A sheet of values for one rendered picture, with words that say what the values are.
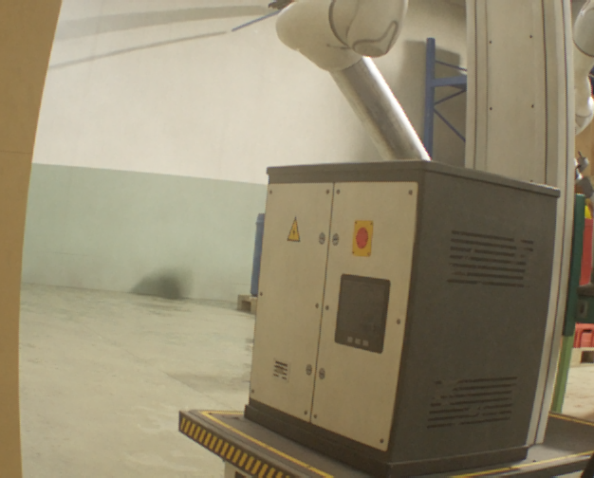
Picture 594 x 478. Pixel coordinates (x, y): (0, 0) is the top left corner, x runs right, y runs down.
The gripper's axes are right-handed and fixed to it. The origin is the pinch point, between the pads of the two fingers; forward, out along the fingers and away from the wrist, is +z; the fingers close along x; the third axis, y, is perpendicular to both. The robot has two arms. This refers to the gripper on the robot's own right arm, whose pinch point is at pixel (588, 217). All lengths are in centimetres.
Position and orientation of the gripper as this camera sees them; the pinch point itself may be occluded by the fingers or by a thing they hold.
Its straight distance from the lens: 277.4
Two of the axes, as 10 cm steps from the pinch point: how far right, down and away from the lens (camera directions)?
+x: 3.8, 0.4, -9.2
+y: -7.6, 5.8, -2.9
